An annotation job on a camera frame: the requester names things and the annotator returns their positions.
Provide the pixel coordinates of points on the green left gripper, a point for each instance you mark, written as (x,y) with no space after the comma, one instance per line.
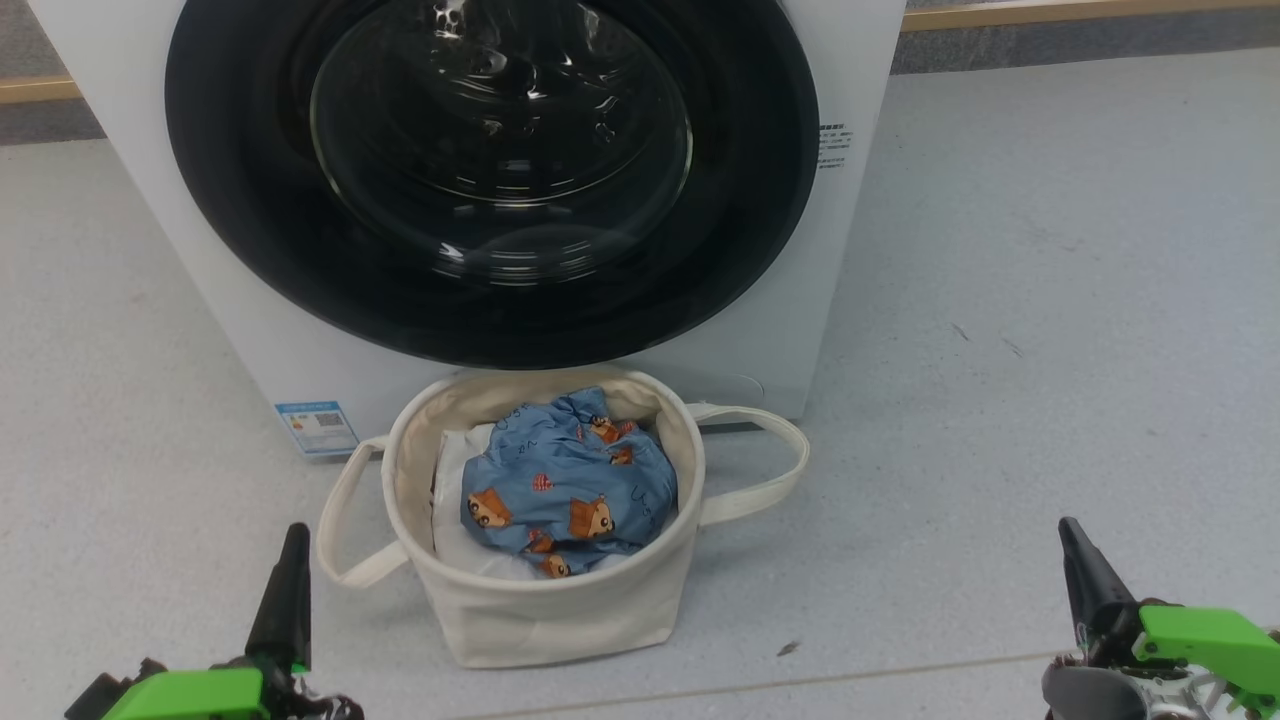
(190,695)

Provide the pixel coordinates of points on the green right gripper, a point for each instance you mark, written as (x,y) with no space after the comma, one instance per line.
(1210,640)

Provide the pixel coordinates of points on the blue bear-print garment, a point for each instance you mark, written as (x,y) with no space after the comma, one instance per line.
(570,480)

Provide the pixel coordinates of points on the round washing machine door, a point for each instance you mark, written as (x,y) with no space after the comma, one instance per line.
(500,180)

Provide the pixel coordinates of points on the white front-load washing machine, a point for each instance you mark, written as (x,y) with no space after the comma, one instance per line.
(160,250)

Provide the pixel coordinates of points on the blue energy label sticker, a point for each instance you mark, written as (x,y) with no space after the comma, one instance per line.
(316,428)

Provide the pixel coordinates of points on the white cloth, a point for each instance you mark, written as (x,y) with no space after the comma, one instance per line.
(452,500)

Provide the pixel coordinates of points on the cream canvas laundry basket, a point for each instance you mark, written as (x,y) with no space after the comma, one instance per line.
(560,620)

